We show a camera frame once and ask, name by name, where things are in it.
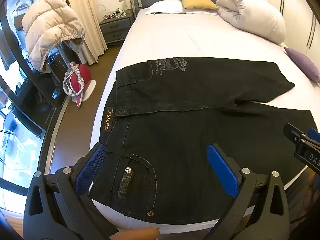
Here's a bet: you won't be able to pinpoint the glass sliding door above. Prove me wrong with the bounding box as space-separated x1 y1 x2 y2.
0 0 72 208

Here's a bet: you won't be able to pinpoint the black denim pants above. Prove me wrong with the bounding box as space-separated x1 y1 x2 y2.
89 58 318 227

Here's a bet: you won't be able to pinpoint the grey nightstand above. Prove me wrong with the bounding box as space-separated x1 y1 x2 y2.
99 12 135 44

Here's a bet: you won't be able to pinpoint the yellow pillow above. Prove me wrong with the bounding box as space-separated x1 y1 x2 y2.
176 0 220 10

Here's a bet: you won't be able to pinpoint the red and white bag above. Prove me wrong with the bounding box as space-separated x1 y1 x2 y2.
63 61 97 109

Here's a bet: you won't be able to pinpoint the cream curtain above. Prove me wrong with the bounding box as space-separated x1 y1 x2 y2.
64 0 107 64

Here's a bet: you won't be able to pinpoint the white wardrobe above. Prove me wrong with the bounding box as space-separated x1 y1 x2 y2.
269 0 320 53

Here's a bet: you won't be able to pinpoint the beige puffer jacket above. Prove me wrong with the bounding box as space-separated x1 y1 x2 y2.
21 0 86 74

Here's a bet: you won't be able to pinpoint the purple pillow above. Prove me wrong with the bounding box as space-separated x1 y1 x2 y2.
284 47 320 82

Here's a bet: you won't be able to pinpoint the bed with white sheet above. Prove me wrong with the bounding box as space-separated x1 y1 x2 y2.
89 0 320 232

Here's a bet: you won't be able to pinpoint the wire basket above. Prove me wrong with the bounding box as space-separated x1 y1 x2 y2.
100 5 126 20

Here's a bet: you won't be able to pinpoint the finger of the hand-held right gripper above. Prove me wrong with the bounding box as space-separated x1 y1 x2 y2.
307 127 320 144
283 123 320 173

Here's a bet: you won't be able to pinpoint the white pillow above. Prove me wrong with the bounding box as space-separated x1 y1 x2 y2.
144 0 187 14

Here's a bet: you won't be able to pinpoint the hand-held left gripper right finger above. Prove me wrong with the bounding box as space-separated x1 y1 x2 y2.
204 144 292 240

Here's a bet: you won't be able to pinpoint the folded white duvet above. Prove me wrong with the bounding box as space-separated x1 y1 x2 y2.
216 0 286 45

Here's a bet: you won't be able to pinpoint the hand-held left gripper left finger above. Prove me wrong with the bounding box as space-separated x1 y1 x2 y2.
24 142 120 240

